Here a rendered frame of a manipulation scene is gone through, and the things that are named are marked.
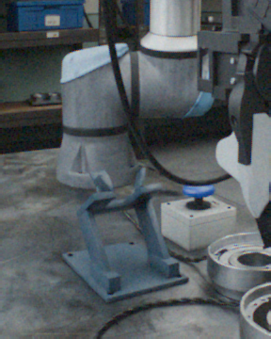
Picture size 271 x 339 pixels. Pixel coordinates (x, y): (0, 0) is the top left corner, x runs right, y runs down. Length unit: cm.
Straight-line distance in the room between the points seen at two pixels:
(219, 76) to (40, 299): 29
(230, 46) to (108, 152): 54
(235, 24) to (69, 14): 365
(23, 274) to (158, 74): 44
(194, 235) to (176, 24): 38
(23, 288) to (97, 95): 42
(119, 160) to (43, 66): 363
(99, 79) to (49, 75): 366
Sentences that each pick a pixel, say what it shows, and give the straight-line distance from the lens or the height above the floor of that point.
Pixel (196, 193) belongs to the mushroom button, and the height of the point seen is 87.
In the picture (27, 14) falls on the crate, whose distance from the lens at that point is 401.
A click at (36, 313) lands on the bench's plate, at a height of 80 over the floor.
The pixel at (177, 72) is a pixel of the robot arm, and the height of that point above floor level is 99.
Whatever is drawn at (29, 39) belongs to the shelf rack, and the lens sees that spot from 391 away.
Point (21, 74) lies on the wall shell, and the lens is 452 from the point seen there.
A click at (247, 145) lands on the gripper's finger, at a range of 44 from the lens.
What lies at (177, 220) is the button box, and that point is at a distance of 71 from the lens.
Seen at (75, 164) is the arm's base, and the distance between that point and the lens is 97.
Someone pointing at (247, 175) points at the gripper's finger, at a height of 96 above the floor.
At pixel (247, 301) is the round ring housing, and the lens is 51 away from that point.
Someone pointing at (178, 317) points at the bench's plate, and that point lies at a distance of 56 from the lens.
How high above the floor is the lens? 108
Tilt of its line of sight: 11 degrees down
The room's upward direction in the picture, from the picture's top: straight up
